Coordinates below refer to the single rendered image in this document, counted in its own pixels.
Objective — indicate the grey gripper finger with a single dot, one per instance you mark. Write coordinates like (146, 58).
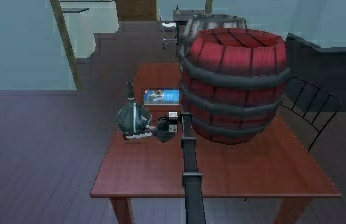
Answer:
(141, 135)

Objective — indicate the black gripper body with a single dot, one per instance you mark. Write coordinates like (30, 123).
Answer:
(163, 130)

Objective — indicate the dark grey bulbous vase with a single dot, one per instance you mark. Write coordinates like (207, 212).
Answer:
(133, 115)

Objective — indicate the blue book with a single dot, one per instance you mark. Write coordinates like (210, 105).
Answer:
(161, 96)

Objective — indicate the red-brown wooden table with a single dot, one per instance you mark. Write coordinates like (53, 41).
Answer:
(214, 166)

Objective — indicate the red barrel with grey hoops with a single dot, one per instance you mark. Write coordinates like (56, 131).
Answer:
(234, 83)

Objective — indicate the dark grey side table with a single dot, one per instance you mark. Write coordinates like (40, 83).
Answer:
(177, 23)

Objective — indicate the grey wooden barrel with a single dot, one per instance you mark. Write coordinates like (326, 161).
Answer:
(211, 25)

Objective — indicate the brown wooden door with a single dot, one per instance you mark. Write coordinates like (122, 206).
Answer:
(136, 10)

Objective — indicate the black cabinet with grey top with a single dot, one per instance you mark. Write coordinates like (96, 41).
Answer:
(327, 76)

